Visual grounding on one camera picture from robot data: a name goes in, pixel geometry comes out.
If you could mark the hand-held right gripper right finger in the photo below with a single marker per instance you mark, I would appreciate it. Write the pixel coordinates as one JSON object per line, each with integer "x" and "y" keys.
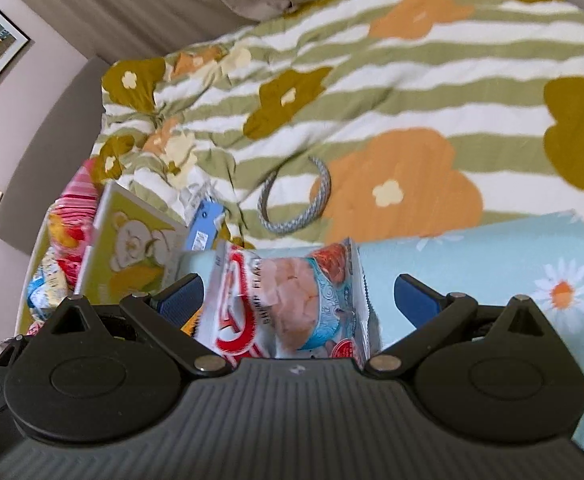
{"x": 417, "y": 301}

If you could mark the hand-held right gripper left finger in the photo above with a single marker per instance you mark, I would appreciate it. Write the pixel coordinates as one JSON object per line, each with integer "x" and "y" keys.
{"x": 182, "y": 301}

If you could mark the yellow bear cardboard box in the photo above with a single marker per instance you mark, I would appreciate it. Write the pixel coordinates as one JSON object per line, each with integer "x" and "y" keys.
{"x": 132, "y": 250}

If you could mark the white blue shrimp snack packet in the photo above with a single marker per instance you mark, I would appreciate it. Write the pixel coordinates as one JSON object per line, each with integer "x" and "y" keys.
{"x": 292, "y": 300}

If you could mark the blue label tag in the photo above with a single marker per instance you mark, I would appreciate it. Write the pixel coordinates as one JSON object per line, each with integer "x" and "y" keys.
{"x": 203, "y": 225}

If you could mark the light blue daisy blanket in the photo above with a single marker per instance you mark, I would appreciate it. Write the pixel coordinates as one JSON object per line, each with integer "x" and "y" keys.
{"x": 497, "y": 260}

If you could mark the red yellow snack packet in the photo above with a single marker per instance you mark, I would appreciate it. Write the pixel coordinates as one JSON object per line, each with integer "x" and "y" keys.
{"x": 69, "y": 235}

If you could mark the white blue yellow snack packet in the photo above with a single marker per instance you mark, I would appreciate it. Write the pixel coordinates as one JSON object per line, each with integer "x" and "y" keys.
{"x": 49, "y": 280}

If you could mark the grey braided hair band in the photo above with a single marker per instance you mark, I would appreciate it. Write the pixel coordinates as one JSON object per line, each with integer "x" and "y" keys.
{"x": 323, "y": 185}

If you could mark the pink striped snack packet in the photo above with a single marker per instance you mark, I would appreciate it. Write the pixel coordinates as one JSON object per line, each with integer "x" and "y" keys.
{"x": 82, "y": 187}

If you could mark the grey bed headboard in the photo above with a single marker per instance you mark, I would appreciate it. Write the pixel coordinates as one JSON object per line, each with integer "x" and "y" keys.
{"x": 47, "y": 125}

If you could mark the green striped flower blanket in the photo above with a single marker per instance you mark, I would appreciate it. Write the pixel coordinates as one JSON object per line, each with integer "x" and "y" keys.
{"x": 422, "y": 60}

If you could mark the beige curtain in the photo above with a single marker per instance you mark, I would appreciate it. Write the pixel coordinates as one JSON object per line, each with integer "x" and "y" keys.
{"x": 122, "y": 0}

